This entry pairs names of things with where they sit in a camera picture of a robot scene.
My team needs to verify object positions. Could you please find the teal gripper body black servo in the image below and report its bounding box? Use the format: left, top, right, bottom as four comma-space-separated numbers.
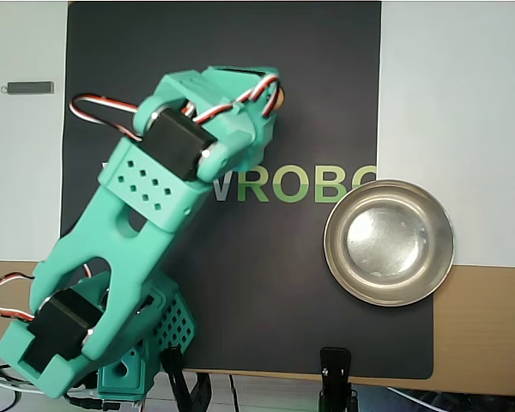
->
201, 65, 283, 172

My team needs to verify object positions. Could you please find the metal bowl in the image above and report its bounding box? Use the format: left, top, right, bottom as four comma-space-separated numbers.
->
323, 179, 456, 308

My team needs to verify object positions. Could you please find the small grey metal bar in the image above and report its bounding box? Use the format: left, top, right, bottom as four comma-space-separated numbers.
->
0, 81, 56, 97

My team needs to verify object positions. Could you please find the black WOWROBO mat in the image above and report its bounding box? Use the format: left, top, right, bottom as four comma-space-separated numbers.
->
59, 2, 434, 381

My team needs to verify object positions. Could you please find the white paper sheet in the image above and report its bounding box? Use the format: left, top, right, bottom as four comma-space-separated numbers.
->
375, 0, 515, 270
0, 0, 70, 263

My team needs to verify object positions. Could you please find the black table clamp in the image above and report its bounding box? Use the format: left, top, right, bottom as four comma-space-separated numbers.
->
160, 345, 215, 412

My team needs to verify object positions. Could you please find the black spring stand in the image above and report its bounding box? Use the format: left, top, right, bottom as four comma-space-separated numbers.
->
318, 346, 358, 412

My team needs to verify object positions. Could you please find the thin black hanging cable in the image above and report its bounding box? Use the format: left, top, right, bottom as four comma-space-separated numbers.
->
227, 373, 242, 412

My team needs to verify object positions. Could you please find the black power cable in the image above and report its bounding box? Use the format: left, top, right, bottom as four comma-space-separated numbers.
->
66, 394, 121, 412

